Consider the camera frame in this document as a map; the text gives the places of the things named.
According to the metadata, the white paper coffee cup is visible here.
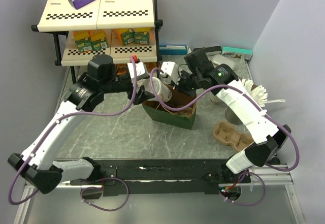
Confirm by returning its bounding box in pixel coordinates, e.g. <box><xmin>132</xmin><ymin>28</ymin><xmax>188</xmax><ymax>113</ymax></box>
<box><xmin>142</xmin><ymin>77</ymin><xmax>172</xmax><ymax>102</ymax></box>

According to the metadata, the brown green paper bag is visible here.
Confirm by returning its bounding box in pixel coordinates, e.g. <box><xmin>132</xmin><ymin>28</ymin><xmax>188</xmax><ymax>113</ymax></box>
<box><xmin>142</xmin><ymin>84</ymin><xmax>197</xmax><ymax>130</ymax></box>

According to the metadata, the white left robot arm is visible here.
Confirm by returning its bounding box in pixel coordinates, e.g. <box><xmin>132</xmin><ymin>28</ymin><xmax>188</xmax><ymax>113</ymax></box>
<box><xmin>8</xmin><ymin>55</ymin><xmax>149</xmax><ymax>194</ymax></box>

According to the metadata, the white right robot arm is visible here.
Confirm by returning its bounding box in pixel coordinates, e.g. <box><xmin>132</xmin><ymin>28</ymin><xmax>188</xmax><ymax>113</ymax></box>
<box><xmin>176</xmin><ymin>50</ymin><xmax>290</xmax><ymax>183</ymax></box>

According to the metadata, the white oval pouch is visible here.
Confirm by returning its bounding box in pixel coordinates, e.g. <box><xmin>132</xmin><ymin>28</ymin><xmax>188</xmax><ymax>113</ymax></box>
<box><xmin>211</xmin><ymin>54</ymin><xmax>237</xmax><ymax>70</ymax></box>

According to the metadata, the black flat box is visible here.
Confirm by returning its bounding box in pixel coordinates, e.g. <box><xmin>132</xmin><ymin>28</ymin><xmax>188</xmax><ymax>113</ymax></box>
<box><xmin>193</xmin><ymin>46</ymin><xmax>222</xmax><ymax>56</ymax></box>

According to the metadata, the orange snack bag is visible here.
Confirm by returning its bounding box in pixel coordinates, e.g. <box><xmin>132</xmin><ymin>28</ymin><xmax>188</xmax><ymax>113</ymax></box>
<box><xmin>145</xmin><ymin>62</ymin><xmax>161</xmax><ymax>71</ymax></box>

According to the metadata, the teal flat box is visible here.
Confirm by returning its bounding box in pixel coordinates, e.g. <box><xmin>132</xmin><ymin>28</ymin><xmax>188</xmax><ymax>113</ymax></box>
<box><xmin>221</xmin><ymin>46</ymin><xmax>253</xmax><ymax>60</ymax></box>

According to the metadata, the metal straw holder cup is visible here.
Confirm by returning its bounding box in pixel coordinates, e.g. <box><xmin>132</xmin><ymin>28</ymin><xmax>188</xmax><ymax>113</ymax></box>
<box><xmin>224</xmin><ymin>107</ymin><xmax>243</xmax><ymax>125</ymax></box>

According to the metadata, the green yellow carton far left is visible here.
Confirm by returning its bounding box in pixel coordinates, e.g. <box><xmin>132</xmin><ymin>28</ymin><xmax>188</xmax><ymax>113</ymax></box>
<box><xmin>73</xmin><ymin>30</ymin><xmax>93</xmax><ymax>53</ymax></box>

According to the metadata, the blue flat box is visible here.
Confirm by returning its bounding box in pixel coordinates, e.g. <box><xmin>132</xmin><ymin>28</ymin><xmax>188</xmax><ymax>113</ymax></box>
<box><xmin>159</xmin><ymin>45</ymin><xmax>188</xmax><ymax>55</ymax></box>

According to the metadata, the brown pulp cup carrier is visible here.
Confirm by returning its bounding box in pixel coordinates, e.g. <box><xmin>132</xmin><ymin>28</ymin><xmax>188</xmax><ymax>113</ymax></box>
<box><xmin>212</xmin><ymin>121</ymin><xmax>253</xmax><ymax>152</ymax></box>

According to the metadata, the beige three-tier shelf rack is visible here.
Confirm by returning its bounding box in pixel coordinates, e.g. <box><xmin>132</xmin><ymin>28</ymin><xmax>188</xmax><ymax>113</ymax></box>
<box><xmin>31</xmin><ymin>0</ymin><xmax>163</xmax><ymax>81</ymax></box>

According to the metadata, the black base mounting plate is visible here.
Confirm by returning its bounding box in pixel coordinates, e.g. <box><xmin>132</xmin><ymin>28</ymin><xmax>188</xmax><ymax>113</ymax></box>
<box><xmin>69</xmin><ymin>159</ymin><xmax>239</xmax><ymax>197</ymax></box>

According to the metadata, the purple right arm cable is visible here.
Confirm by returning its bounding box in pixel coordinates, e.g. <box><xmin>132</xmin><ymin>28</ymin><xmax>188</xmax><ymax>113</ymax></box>
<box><xmin>150</xmin><ymin>68</ymin><xmax>300</xmax><ymax>206</ymax></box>

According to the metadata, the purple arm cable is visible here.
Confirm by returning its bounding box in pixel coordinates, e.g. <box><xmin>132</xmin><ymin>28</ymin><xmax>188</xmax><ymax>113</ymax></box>
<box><xmin>7</xmin><ymin>56</ymin><xmax>130</xmax><ymax>211</ymax></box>
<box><xmin>150</xmin><ymin>68</ymin><xmax>300</xmax><ymax>206</ymax></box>

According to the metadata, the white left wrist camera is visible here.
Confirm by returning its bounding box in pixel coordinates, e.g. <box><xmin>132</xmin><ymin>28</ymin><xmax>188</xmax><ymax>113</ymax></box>
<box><xmin>127</xmin><ymin>54</ymin><xmax>149</xmax><ymax>80</ymax></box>

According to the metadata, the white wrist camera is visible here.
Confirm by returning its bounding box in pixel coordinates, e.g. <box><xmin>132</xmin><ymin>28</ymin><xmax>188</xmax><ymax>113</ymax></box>
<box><xmin>127</xmin><ymin>54</ymin><xmax>149</xmax><ymax>80</ymax></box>
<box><xmin>160</xmin><ymin>61</ymin><xmax>180</xmax><ymax>85</ymax></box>

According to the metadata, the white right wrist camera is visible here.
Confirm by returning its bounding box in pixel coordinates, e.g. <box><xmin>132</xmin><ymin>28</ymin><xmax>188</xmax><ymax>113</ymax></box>
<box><xmin>160</xmin><ymin>61</ymin><xmax>180</xmax><ymax>85</ymax></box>

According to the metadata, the aluminium rail frame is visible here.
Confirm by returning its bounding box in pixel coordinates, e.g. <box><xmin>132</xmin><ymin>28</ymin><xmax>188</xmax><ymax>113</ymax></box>
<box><xmin>14</xmin><ymin>167</ymin><xmax>305</xmax><ymax>223</ymax></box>

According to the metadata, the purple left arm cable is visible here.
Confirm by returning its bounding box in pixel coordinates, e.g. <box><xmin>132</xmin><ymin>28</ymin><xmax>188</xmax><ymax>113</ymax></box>
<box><xmin>7</xmin><ymin>56</ymin><xmax>130</xmax><ymax>211</ymax></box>

